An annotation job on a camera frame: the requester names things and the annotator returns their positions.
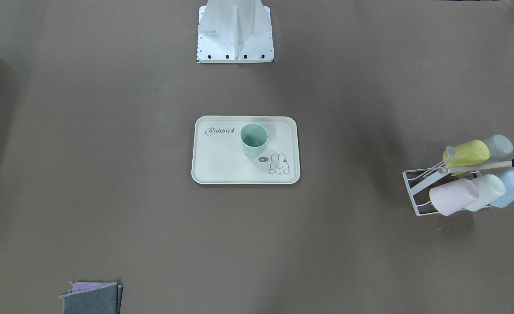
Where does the green plastic cup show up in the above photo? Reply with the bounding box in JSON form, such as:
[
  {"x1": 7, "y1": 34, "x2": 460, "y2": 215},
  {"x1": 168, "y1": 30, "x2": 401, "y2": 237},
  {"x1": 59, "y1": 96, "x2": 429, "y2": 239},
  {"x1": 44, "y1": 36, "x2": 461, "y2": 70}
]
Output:
[{"x1": 240, "y1": 123, "x2": 269, "y2": 157}]

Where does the grey plastic cup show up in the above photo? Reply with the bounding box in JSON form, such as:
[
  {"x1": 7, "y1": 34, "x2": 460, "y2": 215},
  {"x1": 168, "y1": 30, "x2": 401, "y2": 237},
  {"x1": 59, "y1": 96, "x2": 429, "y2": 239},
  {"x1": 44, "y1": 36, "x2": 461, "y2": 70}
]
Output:
[{"x1": 482, "y1": 134, "x2": 514, "y2": 163}]

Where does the light blue plastic cup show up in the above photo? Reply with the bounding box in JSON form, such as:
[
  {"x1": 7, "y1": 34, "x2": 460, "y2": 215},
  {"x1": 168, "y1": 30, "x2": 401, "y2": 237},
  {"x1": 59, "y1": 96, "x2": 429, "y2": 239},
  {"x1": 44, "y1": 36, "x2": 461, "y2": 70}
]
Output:
[{"x1": 491, "y1": 170, "x2": 514, "y2": 208}]

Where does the yellow plastic cup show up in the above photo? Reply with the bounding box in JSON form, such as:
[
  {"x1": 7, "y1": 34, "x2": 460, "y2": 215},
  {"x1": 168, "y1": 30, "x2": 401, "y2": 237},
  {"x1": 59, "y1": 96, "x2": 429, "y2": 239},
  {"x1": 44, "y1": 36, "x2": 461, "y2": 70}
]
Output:
[{"x1": 445, "y1": 140, "x2": 490, "y2": 167}]

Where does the cream plastic cup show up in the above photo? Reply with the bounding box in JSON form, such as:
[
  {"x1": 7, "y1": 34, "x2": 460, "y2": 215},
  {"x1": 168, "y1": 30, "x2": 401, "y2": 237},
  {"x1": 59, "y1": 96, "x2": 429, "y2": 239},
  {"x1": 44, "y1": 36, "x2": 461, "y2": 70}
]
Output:
[{"x1": 465, "y1": 174, "x2": 506, "y2": 212}]

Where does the pink plastic cup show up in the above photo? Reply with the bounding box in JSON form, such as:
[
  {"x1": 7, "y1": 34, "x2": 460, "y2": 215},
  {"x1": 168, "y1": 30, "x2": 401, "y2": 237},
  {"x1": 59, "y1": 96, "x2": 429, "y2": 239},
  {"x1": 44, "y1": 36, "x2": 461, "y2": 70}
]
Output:
[{"x1": 429, "y1": 178, "x2": 479, "y2": 216}]

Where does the cream rabbit tray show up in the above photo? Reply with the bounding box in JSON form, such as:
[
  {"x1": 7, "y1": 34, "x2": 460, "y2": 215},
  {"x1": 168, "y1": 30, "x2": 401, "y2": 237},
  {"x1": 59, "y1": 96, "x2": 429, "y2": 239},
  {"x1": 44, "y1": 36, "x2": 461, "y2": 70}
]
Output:
[{"x1": 191, "y1": 116, "x2": 300, "y2": 184}]

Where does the grey folded cloth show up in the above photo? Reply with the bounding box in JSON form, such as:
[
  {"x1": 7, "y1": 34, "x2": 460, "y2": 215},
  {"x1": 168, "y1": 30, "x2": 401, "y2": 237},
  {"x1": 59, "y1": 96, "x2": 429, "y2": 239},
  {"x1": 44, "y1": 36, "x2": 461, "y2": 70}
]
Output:
[{"x1": 59, "y1": 283, "x2": 123, "y2": 314}]

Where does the purple cloth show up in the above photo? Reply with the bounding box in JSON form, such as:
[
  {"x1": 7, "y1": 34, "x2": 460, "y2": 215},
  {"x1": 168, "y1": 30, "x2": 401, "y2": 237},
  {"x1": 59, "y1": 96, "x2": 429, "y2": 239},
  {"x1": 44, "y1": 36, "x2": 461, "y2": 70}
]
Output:
[{"x1": 68, "y1": 282, "x2": 118, "y2": 294}]

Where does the white wire cup rack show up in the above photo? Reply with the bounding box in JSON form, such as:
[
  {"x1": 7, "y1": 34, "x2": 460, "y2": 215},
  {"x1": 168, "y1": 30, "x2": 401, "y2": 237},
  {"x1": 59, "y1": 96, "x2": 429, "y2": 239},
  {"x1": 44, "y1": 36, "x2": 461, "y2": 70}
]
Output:
[{"x1": 402, "y1": 160, "x2": 512, "y2": 217}]

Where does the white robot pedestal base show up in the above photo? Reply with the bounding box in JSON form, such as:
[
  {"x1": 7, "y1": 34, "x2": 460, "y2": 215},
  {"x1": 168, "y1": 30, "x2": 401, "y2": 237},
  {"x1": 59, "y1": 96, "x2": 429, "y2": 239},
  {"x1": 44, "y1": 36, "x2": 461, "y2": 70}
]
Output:
[{"x1": 196, "y1": 0, "x2": 275, "y2": 64}]

